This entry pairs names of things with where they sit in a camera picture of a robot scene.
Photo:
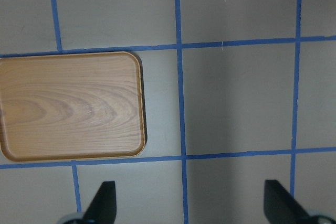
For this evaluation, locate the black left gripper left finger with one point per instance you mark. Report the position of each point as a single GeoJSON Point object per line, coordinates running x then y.
{"type": "Point", "coordinates": [102, 208]}

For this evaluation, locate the wooden tray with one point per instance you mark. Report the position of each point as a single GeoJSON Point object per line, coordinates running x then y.
{"type": "Point", "coordinates": [78, 106]}

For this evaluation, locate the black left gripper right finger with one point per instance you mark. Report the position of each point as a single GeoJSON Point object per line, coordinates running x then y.
{"type": "Point", "coordinates": [279, 206]}

